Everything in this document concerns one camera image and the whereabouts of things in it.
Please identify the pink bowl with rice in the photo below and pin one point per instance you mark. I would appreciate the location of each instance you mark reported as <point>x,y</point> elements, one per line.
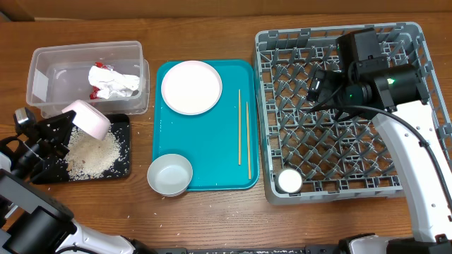
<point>89,119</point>

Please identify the grey dishwasher rack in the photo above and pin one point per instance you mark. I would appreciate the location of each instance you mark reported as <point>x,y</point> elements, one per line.
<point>337,160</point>

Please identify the white cup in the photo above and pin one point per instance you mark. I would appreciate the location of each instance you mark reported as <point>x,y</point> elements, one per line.
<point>289,181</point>

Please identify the white napkin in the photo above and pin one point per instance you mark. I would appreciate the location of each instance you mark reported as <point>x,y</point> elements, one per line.
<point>124,85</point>

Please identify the teal serving tray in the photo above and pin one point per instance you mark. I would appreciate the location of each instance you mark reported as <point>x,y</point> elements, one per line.
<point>210,140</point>

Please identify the clear plastic waste bin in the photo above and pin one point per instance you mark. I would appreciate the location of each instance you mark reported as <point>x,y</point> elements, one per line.
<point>58,76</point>

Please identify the pile of rice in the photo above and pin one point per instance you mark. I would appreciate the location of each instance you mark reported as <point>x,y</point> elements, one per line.
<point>89,158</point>

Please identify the red foil wrapper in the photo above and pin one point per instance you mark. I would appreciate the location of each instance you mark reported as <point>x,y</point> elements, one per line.
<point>100,78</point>

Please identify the black waste tray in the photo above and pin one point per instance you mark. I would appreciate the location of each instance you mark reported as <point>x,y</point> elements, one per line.
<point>54,169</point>

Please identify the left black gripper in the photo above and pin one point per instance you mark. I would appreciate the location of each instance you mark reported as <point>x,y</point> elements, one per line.
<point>50,128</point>

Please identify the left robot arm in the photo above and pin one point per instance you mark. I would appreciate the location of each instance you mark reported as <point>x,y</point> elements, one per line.
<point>46,225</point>

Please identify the grey-white bowl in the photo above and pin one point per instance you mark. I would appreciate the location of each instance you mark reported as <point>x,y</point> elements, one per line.
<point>170,175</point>

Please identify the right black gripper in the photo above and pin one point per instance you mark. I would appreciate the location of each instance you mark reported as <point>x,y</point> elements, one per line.
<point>320,87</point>

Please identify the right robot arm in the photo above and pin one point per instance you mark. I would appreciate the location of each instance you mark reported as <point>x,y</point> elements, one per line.
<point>396,100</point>

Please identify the pink round plate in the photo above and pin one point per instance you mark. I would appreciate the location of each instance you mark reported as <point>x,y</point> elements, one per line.
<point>191,87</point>

